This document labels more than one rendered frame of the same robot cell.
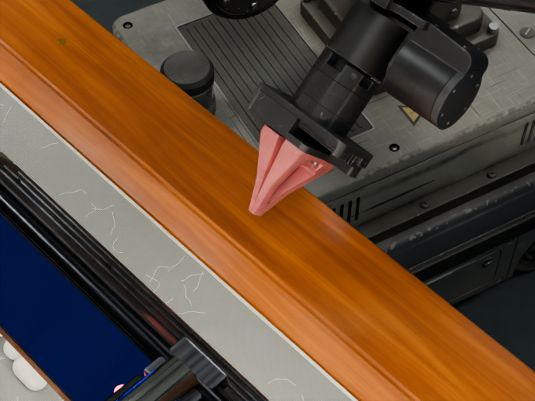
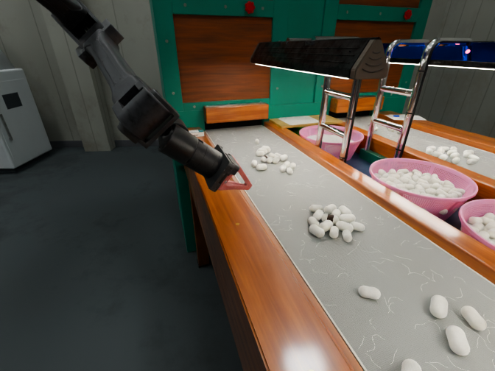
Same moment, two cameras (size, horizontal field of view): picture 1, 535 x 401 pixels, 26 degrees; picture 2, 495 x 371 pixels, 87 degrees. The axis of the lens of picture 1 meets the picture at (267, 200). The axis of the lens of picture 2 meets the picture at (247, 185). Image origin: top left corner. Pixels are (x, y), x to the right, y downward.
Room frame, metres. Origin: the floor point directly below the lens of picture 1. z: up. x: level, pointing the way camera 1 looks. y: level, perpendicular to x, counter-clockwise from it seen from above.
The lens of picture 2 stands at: (1.06, 0.22, 1.10)
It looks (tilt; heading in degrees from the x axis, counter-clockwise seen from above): 28 degrees down; 206
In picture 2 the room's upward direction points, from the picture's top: straight up
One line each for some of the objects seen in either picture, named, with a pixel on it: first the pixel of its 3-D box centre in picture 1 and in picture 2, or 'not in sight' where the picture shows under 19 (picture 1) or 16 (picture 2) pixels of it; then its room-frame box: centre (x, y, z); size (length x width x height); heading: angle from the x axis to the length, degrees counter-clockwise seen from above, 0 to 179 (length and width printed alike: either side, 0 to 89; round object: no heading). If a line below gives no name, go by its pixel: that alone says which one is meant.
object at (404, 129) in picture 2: not in sight; (409, 107); (-0.09, 0.34, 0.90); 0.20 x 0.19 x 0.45; 44
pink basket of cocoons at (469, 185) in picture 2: not in sight; (415, 189); (0.23, 0.38, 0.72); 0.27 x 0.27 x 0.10
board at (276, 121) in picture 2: not in sight; (305, 121); (-0.24, -0.08, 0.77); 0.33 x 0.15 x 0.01; 134
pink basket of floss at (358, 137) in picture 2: not in sight; (328, 143); (-0.08, 0.07, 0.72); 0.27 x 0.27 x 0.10
